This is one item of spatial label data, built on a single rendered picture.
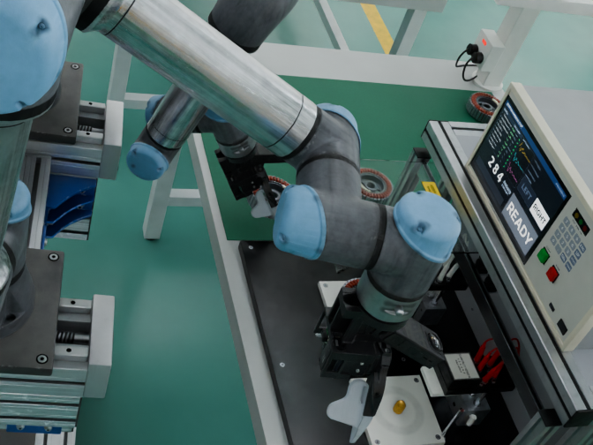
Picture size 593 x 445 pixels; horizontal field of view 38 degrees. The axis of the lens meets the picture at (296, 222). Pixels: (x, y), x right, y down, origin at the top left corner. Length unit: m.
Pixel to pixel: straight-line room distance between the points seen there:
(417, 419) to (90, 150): 0.80
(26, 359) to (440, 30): 3.52
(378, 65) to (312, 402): 1.23
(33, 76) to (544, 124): 0.97
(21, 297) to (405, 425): 0.77
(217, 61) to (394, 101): 1.56
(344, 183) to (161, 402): 1.63
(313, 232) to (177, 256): 1.95
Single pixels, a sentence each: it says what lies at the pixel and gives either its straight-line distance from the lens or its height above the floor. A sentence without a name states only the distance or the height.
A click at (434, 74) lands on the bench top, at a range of 2.66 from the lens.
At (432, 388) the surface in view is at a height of 0.88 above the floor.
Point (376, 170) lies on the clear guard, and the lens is 1.68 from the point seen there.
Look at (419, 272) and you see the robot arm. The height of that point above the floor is 1.45.
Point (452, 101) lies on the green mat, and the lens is 2.58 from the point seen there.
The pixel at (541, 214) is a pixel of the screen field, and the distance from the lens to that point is 1.51.
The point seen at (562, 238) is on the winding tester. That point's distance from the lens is 1.47.
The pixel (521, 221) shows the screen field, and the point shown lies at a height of 1.18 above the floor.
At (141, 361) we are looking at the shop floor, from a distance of 2.57.
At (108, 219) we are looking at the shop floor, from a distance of 2.92.
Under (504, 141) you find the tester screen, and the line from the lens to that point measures 1.61.
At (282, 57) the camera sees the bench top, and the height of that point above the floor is 0.75.
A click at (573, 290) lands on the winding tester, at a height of 1.20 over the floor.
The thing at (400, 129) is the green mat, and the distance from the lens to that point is 2.37.
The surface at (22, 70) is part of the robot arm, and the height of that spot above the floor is 1.62.
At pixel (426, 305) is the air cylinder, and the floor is 0.82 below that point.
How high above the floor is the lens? 2.08
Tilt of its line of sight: 42 degrees down
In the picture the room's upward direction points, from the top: 22 degrees clockwise
